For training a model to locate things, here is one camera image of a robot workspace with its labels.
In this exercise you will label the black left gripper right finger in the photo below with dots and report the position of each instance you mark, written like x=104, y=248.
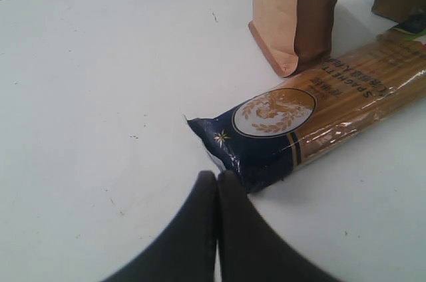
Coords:
x=250, y=250

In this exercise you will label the brown coffee pouch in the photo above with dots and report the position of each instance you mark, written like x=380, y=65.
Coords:
x=293, y=35

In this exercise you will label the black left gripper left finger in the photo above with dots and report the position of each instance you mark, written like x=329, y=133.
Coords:
x=186, y=249

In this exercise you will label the spaghetti pasta package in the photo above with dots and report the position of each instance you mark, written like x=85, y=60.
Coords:
x=267, y=137

